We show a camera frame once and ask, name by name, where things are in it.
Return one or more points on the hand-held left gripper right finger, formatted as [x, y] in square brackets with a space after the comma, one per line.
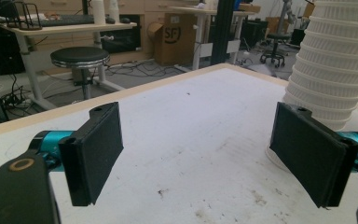
[310, 155]

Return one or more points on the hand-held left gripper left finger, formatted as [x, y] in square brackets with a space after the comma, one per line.
[90, 155]

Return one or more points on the stack of white paper cups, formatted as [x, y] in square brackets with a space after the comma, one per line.
[334, 56]

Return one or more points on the black round stool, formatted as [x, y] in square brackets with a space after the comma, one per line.
[80, 57]

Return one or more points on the black swivel stool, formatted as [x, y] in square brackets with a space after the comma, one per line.
[275, 46]

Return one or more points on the black keyboard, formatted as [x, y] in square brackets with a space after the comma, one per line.
[65, 20]

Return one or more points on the black computer mouse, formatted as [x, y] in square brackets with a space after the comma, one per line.
[125, 20]

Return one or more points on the brown cardboard box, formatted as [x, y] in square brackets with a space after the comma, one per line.
[174, 39]

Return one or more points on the white bottle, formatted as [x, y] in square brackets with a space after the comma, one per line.
[99, 11]

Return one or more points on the white standing desk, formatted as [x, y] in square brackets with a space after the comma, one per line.
[205, 28]

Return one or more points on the black metal post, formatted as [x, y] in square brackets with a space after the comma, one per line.
[223, 31]

